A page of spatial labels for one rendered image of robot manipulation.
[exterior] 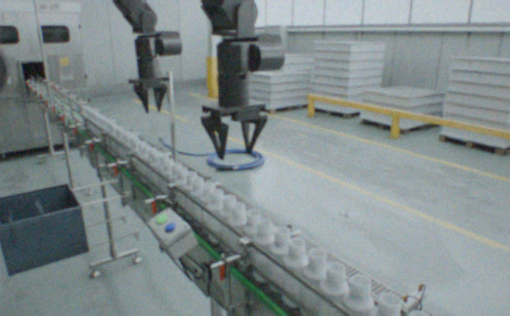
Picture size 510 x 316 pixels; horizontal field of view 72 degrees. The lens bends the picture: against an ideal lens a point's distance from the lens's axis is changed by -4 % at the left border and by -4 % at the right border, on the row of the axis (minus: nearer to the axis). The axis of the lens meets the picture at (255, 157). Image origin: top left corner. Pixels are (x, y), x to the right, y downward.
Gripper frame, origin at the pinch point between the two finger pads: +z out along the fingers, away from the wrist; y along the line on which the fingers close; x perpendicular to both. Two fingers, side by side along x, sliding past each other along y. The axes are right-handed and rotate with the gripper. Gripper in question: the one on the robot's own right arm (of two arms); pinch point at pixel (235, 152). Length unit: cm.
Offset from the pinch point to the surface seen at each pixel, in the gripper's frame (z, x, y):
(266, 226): 24.0, 7.6, 13.6
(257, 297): 41.6, 5.2, 8.9
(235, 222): 27.7, 19.7, 12.4
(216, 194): 23.9, 31.4, 13.6
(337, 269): 25.3, -13.7, 15.5
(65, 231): 54, 95, -22
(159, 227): 29.7, 33.2, -4.1
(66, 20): -46, 525, 70
